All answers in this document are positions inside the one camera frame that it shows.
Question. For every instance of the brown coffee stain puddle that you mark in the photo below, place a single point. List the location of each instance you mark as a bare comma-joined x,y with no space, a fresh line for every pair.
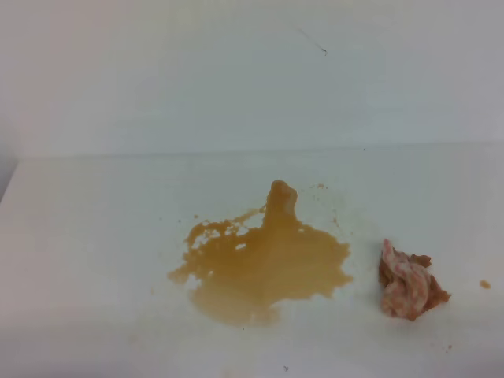
245,266

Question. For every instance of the pink coffee-stained rag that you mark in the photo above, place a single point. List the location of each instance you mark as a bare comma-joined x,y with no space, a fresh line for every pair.
409,289

